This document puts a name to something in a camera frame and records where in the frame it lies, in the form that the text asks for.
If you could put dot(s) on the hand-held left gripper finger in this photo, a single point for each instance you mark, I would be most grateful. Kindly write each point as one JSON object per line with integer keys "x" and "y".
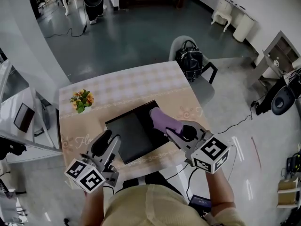
{"x": 101, "y": 142}
{"x": 110, "y": 154}

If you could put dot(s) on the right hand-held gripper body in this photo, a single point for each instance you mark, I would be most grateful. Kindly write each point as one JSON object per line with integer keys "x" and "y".
{"x": 211, "y": 154}

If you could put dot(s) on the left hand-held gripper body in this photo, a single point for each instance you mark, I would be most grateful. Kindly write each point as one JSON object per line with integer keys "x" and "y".
{"x": 82, "y": 175}

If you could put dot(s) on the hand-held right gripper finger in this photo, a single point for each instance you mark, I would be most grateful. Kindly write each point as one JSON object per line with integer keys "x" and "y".
{"x": 198, "y": 128}
{"x": 181, "y": 146}

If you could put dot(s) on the black tray box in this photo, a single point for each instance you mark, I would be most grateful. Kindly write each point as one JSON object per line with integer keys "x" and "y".
{"x": 131, "y": 138}

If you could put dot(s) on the purple cloth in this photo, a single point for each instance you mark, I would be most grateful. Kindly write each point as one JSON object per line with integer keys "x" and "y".
{"x": 164, "y": 121}

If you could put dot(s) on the person's left forearm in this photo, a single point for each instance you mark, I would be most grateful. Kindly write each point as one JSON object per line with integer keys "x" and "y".
{"x": 92, "y": 208}

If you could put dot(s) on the person's right forearm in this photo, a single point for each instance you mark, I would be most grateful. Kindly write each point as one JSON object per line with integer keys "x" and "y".
{"x": 218, "y": 189}

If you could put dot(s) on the cardboard box on white stand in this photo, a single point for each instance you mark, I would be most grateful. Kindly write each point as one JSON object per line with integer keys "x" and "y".
{"x": 287, "y": 185}

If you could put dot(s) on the grey chair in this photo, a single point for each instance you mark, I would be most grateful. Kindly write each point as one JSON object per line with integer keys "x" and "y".
{"x": 202, "y": 91}

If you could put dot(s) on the person's black trousers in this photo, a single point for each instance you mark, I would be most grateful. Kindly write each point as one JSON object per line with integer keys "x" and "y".
{"x": 155, "y": 180}

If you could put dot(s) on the potted orange flowers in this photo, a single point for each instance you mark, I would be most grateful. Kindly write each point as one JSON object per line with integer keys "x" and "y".
{"x": 82, "y": 100}

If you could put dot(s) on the black handbag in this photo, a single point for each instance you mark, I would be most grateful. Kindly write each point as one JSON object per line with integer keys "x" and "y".
{"x": 190, "y": 62}

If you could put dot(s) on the person's cream knit top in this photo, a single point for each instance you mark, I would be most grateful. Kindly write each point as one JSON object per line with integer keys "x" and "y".
{"x": 152, "y": 208}

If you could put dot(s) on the table with checked beige tablecloth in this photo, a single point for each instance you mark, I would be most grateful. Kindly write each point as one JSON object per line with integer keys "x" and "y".
{"x": 141, "y": 83}

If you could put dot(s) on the group of black bags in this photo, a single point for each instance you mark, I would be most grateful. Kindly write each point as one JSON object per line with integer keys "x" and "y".
{"x": 11, "y": 147}

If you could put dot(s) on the grey desk with shelf unit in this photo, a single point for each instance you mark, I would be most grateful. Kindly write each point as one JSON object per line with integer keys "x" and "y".
{"x": 265, "y": 67}

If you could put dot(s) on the white metal shelf rack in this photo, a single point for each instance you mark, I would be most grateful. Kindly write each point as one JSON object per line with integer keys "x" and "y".
{"x": 9, "y": 112}

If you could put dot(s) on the white cup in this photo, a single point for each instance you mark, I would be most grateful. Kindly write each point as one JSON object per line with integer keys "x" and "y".
{"x": 276, "y": 63}

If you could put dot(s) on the white ornate dressing table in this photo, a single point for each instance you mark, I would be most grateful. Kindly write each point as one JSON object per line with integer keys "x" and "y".
{"x": 244, "y": 27}

